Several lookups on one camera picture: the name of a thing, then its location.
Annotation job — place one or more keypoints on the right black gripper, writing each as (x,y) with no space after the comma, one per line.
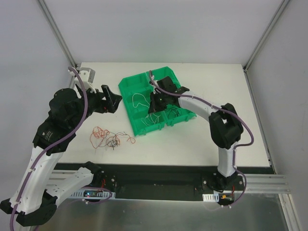
(155,103)

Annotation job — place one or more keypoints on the green plastic bin column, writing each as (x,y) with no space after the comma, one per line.
(168,74)
(135,91)

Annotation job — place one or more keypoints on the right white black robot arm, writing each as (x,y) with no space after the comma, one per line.
(225,129)

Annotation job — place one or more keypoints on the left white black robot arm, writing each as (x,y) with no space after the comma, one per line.
(34,203)

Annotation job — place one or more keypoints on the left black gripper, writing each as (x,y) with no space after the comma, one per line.
(106,98)

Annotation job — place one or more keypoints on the green plastic bin right column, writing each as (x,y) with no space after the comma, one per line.
(168,74)

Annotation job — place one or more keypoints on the left white cable duct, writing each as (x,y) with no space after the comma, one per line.
(90,194)

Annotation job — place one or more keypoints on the green plastic bin left column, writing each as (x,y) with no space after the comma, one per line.
(135,91)

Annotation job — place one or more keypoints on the aluminium frame rail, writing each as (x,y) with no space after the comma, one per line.
(267,183)

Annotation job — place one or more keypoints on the right white cable duct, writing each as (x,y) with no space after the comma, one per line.
(214,197)

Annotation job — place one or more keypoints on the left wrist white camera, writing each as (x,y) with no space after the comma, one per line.
(87,76)

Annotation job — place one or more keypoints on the white cable duct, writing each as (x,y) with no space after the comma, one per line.
(214,197)
(90,194)

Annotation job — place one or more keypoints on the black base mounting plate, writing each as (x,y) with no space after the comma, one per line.
(174,183)

